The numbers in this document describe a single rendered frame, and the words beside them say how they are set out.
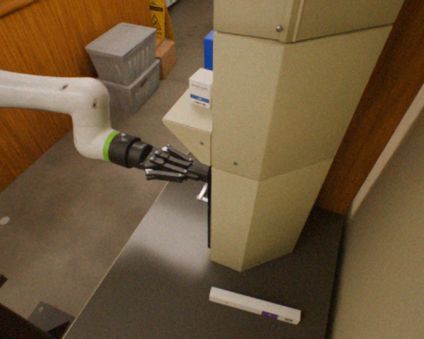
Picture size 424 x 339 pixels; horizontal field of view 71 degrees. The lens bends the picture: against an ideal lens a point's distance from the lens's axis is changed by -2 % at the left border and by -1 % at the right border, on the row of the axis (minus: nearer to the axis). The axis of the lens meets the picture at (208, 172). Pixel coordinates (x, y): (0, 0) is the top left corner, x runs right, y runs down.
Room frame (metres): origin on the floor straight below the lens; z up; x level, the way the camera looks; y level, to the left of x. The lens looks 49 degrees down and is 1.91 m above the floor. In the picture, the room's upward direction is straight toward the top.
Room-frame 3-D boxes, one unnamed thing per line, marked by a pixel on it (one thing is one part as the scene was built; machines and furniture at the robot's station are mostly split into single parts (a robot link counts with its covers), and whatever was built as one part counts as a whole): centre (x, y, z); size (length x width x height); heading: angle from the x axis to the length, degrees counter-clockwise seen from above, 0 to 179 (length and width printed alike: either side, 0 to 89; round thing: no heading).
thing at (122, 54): (2.79, 0.81, 0.49); 0.60 x 0.42 x 0.33; 157
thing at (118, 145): (0.61, 0.23, 1.31); 0.09 x 0.06 x 0.12; 157
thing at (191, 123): (0.63, -0.02, 1.46); 0.32 x 0.12 x 0.10; 157
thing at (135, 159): (0.58, 0.16, 1.31); 0.09 x 0.08 x 0.07; 67
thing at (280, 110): (0.55, -0.18, 1.33); 0.32 x 0.25 x 0.77; 157
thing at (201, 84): (0.57, 0.01, 1.54); 0.05 x 0.05 x 0.06; 61
